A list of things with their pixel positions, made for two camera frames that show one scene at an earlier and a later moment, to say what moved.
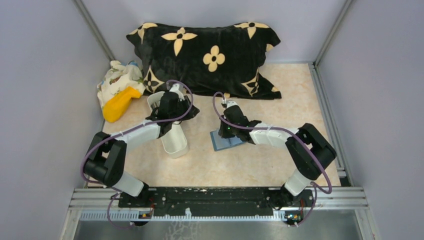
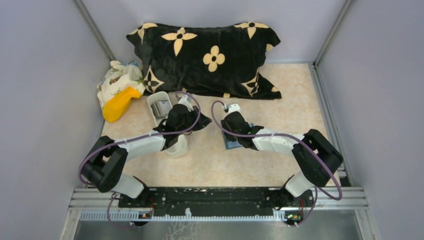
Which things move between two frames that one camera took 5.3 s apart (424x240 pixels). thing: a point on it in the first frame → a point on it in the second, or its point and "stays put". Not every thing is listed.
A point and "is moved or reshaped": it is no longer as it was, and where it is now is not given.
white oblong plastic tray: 175,142 stays put
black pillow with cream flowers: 226,60 stays put
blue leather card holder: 219,143 is moved or reshaped
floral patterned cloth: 119,77 stays put
